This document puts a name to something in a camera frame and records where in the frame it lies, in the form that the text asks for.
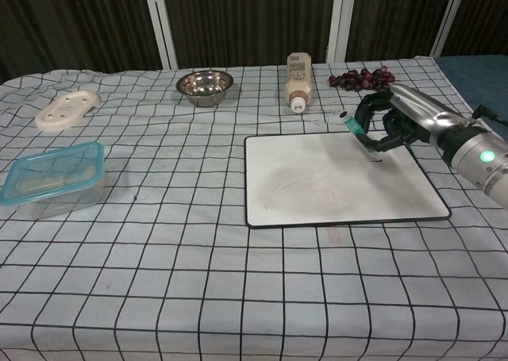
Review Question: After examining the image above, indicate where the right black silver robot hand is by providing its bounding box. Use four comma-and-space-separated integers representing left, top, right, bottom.
354, 83, 475, 154

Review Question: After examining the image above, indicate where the green marker pen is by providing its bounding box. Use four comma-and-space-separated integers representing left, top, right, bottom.
338, 109, 383, 164

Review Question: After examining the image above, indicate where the white drawing board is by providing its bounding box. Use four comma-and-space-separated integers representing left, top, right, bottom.
244, 132, 453, 230

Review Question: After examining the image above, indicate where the blue padded table cover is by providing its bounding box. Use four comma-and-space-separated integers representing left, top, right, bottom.
433, 52, 508, 121

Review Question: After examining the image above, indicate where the bunch of red grapes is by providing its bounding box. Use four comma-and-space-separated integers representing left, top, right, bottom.
327, 66, 397, 93

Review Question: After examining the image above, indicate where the beige squeeze bottle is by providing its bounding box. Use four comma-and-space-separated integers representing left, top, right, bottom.
286, 52, 315, 114

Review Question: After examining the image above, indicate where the stainless steel bowl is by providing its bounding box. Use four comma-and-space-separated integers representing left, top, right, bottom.
175, 70, 234, 109

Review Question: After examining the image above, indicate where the checkered white tablecloth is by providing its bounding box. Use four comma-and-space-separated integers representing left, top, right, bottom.
0, 55, 508, 361

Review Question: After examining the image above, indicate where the cream oval soap dish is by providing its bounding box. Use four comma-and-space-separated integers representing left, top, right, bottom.
34, 90, 102, 133

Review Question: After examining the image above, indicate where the cream object inside container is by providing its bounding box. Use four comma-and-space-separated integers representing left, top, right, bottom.
20, 168, 97, 190

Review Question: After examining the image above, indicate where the clear container with blue lid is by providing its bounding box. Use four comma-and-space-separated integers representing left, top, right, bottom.
0, 140, 106, 221

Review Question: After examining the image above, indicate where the white screen frame post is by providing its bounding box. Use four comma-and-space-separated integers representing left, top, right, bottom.
326, 0, 359, 64
143, 0, 179, 70
429, 0, 470, 59

